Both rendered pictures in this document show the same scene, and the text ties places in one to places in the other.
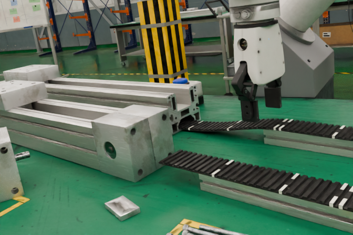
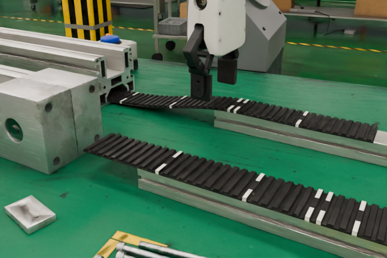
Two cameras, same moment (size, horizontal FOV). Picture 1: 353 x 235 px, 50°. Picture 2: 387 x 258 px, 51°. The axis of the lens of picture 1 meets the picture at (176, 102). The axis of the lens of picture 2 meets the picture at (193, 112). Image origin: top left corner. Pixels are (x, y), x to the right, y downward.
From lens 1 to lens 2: 0.10 m
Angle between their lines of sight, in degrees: 15
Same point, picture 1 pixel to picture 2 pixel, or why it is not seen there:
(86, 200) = not seen: outside the picture
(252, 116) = (204, 94)
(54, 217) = not seen: outside the picture
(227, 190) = (174, 190)
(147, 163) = (67, 149)
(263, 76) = (223, 46)
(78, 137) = not seen: outside the picture
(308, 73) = (262, 43)
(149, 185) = (69, 180)
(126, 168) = (37, 155)
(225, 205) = (170, 211)
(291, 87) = (241, 58)
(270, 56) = (232, 21)
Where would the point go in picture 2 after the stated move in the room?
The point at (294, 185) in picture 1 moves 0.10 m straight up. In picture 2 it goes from (260, 190) to (268, 94)
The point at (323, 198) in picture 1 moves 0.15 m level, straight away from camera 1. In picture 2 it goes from (298, 209) to (285, 136)
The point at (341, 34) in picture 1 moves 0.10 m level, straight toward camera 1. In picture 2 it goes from (278, 0) to (278, 1)
